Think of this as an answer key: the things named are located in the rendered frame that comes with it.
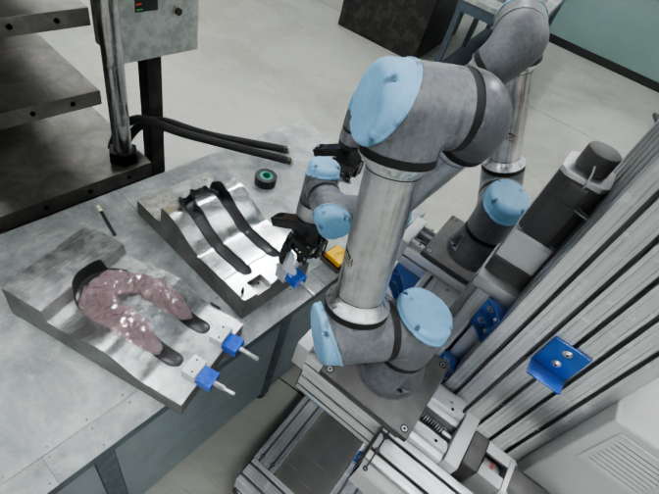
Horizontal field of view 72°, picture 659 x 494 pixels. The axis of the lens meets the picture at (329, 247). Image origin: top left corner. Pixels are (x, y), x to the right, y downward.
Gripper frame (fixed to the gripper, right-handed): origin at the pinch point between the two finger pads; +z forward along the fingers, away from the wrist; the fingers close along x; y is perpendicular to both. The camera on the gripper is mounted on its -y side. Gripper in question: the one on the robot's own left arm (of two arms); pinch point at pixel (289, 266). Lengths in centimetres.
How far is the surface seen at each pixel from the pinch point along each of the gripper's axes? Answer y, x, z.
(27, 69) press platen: -99, -25, -13
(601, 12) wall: -120, 638, -8
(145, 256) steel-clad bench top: -34.7, -23.2, 14.4
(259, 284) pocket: -4.4, -5.7, 8.5
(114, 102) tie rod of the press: -75, -10, -12
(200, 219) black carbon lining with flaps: -29.6, -8.7, 2.0
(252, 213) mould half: -25.6, 7.6, 3.3
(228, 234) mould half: -22.6, -3.3, 5.0
